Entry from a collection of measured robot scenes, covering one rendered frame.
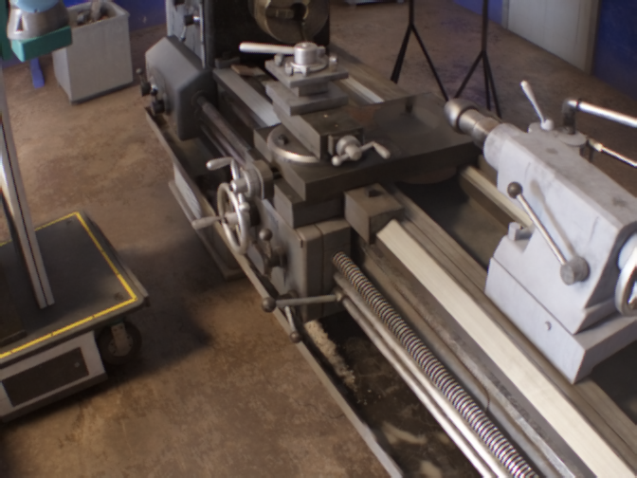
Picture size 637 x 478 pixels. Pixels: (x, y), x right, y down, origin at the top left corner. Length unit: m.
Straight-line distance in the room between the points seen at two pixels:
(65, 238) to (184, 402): 0.80
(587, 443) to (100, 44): 3.91
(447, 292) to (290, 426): 0.97
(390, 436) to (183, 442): 0.79
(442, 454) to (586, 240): 0.72
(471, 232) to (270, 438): 0.93
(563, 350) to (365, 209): 0.64
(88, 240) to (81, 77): 2.05
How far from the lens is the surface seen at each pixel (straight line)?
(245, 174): 1.83
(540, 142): 1.52
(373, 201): 1.77
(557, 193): 1.40
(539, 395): 1.39
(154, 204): 3.44
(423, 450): 1.81
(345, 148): 1.70
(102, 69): 4.62
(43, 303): 2.45
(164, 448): 2.34
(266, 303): 1.78
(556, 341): 1.42
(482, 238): 1.95
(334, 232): 1.80
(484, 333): 1.49
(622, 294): 1.29
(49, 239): 2.79
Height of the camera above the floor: 1.84
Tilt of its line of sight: 36 degrees down
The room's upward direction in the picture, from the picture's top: 1 degrees counter-clockwise
